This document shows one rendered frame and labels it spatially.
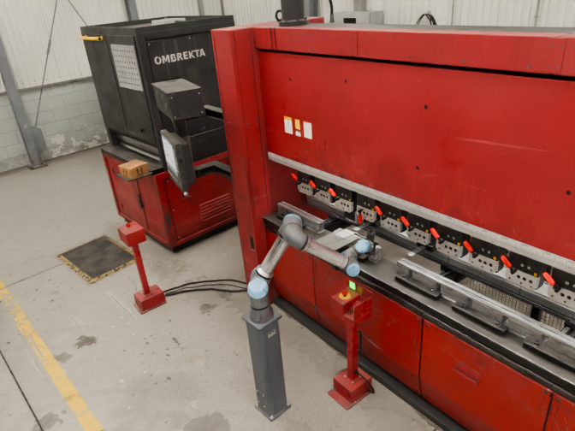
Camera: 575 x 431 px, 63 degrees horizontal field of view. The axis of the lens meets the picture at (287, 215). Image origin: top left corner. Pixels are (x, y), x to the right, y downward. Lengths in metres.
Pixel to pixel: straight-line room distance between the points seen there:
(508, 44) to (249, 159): 2.03
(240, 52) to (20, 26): 6.21
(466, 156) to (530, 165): 0.30
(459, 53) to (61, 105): 7.96
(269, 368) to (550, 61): 2.19
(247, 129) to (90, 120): 6.39
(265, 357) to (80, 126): 7.32
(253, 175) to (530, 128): 2.08
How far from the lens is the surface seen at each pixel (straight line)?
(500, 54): 2.21
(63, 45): 9.39
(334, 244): 3.08
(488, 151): 2.34
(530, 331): 2.65
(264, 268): 2.80
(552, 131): 2.19
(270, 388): 3.15
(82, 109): 9.56
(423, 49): 2.42
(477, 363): 2.78
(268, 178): 3.70
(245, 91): 3.44
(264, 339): 2.87
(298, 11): 3.26
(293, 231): 2.56
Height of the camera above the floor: 2.56
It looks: 27 degrees down
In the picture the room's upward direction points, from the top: 5 degrees counter-clockwise
